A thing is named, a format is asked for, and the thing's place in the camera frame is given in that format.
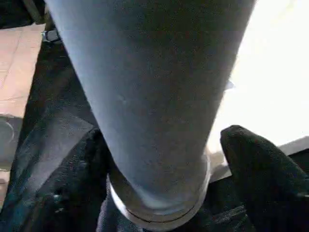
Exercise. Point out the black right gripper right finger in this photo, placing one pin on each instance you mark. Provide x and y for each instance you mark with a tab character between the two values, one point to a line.
270	188

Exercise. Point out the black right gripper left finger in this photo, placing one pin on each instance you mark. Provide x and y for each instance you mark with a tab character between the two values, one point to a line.
77	188

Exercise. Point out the white plastic table top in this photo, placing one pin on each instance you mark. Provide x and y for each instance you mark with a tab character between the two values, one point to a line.
272	72

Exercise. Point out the white plastic table leg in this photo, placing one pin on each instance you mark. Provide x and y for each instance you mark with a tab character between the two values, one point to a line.
154	96

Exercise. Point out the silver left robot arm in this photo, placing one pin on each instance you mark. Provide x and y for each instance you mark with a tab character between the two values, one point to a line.
9	142

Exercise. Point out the black work mat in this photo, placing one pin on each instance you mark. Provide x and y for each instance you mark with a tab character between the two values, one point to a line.
55	108

